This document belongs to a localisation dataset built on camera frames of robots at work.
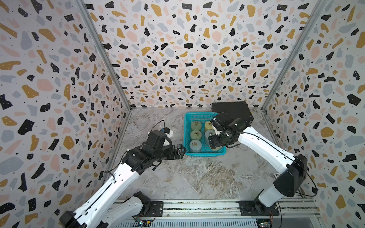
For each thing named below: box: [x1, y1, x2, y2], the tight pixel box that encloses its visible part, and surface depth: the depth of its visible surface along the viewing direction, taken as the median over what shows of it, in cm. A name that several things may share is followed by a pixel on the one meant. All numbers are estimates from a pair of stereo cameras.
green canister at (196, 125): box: [191, 121, 202, 131], surface depth 102 cm
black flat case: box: [211, 101, 254, 123], surface depth 123 cm
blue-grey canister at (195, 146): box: [189, 139, 202, 153], surface depth 90 cm
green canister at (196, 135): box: [190, 130, 202, 140], surface depth 97 cm
